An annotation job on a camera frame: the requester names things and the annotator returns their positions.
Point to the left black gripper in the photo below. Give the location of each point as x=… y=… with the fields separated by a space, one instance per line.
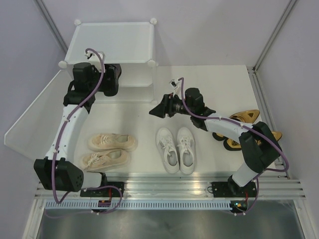
x=109 y=88

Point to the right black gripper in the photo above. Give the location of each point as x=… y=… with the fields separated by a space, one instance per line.
x=165 y=106

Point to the purple loafer shoe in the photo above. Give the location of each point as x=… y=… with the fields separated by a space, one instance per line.
x=114 y=71

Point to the beige sneaker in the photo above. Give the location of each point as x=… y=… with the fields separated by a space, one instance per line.
x=105 y=160
x=108 y=141

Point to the gold pointed shoe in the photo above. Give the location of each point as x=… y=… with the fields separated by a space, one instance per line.
x=232 y=145
x=246 y=116

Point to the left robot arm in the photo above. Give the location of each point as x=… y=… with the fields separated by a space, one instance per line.
x=56 y=170

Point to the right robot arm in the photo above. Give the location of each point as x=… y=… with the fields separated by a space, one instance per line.
x=259 y=146

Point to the white plastic shoe cabinet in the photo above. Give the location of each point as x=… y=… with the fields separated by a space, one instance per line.
x=130 y=44

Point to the white cabinet door panel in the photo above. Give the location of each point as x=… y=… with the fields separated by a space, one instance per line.
x=34 y=132

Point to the left white sneaker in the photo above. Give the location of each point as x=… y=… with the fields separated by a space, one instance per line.
x=167 y=150

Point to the white sneaker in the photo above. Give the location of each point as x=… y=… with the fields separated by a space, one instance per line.
x=186 y=147
x=167 y=150

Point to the right white sneaker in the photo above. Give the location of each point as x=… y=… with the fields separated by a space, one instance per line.
x=186 y=147

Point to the left aluminium frame post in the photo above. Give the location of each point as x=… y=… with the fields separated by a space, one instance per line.
x=51 y=24

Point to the aluminium frame post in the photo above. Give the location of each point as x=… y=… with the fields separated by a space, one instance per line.
x=51 y=24
x=276 y=31

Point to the right aluminium frame post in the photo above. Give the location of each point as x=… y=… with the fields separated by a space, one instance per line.
x=276 y=31

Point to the aluminium rail base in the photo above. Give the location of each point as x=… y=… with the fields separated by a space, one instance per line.
x=162 y=185

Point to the white slotted cable duct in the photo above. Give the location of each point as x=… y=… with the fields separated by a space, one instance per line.
x=142 y=204

